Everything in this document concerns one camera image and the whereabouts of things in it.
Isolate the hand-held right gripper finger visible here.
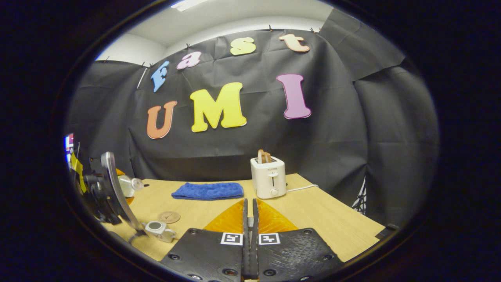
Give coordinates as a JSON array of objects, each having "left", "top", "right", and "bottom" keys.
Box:
[
  {"left": 160, "top": 198, "right": 250, "bottom": 280},
  {"left": 252, "top": 198, "right": 345, "bottom": 280}
]

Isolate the green label water bottle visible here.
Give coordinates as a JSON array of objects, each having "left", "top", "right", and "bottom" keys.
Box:
[{"left": 117, "top": 175, "right": 144, "bottom": 198}]

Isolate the white teacup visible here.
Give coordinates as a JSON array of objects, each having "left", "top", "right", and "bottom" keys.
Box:
[{"left": 145, "top": 221, "right": 177, "bottom": 243}]

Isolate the round wooden coaster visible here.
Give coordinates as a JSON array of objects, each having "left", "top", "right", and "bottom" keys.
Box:
[{"left": 158, "top": 211, "right": 181, "bottom": 224}]

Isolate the blue towel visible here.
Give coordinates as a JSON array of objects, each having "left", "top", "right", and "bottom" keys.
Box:
[{"left": 171, "top": 182, "right": 244, "bottom": 201}]

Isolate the white toaster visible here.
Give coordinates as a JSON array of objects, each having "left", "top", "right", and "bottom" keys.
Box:
[{"left": 250, "top": 156, "right": 287, "bottom": 199}]

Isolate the black backdrop cloth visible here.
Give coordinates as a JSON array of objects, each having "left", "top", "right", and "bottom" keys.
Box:
[{"left": 65, "top": 8, "right": 441, "bottom": 228}]

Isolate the white metal frame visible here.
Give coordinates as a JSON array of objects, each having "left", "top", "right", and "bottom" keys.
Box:
[{"left": 351, "top": 177, "right": 367, "bottom": 215}]

